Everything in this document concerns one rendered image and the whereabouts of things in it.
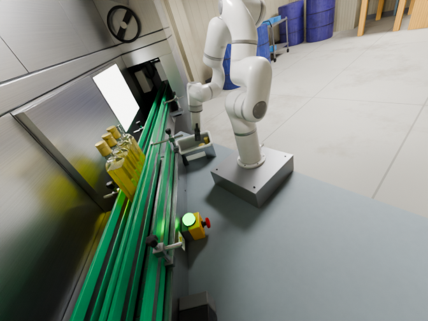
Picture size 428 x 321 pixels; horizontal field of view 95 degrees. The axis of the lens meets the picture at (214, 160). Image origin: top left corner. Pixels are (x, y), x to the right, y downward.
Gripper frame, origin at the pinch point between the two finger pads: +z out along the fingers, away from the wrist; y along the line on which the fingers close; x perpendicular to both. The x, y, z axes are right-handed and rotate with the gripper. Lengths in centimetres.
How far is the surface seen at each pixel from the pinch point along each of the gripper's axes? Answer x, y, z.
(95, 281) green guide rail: -29, 73, 2
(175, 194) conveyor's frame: -10.1, 42.6, 3.3
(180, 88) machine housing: -12, -74, -7
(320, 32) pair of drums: 344, -498, -31
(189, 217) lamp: -5, 53, 5
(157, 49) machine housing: -26, -73, -36
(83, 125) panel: -45, 23, -19
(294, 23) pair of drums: 288, -542, -51
